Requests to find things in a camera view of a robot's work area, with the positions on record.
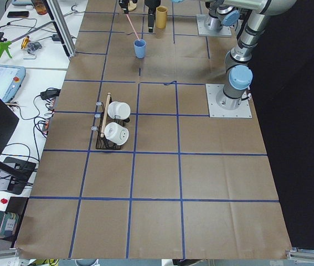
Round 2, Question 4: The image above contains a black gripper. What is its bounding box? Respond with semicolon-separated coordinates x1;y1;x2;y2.
118;0;130;13
145;0;159;33

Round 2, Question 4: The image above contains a pink chopstick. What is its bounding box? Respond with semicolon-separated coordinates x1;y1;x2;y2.
125;13;140;40

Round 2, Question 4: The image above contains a light blue plastic cup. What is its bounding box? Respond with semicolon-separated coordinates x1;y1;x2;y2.
134;39;147;59

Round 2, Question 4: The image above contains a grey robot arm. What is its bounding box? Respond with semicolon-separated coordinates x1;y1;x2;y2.
144;1;240;30
205;1;296;110

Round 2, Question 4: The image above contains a bamboo chopstick holder cup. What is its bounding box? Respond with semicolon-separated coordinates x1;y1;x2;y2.
156;6;168;29

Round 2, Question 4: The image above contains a round wooden stand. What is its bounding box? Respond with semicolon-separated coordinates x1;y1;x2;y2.
128;0;137;12

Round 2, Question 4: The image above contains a white mug upper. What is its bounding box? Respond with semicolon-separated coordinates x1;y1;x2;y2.
107;101;131;120

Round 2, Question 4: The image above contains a black power adapter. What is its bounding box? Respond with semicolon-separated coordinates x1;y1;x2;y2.
40;88;61;100

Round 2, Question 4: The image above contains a black smartphone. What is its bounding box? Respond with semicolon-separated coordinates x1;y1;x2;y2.
7;11;29;18

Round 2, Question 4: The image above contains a white smiley mug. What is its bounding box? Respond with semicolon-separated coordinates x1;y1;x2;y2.
104;122;129;145

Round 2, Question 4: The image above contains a green glue gun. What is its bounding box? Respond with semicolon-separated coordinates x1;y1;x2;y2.
0;41;12;58

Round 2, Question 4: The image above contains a blue teach pendant tablet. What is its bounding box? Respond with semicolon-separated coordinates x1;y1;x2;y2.
0;64;26;103

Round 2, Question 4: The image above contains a brown paper table cover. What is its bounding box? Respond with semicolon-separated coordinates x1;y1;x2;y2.
16;1;291;259

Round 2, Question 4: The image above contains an aluminium frame post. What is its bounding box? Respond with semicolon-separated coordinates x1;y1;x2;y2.
44;0;76;58

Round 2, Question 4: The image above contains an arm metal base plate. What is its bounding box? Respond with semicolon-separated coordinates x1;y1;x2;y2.
205;84;253;119
196;14;232;38

